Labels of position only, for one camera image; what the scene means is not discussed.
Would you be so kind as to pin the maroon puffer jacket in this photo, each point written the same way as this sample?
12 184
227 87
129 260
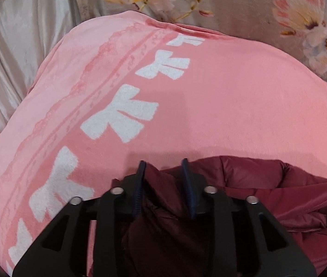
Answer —
161 241

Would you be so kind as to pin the white satin curtain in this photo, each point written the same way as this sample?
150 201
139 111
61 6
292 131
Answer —
29 29

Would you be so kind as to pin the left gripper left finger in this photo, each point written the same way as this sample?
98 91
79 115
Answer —
61 249

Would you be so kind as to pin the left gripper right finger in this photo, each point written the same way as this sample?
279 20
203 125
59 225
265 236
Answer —
240 237

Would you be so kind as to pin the pink fleece blanket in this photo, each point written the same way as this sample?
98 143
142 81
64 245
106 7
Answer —
120 89

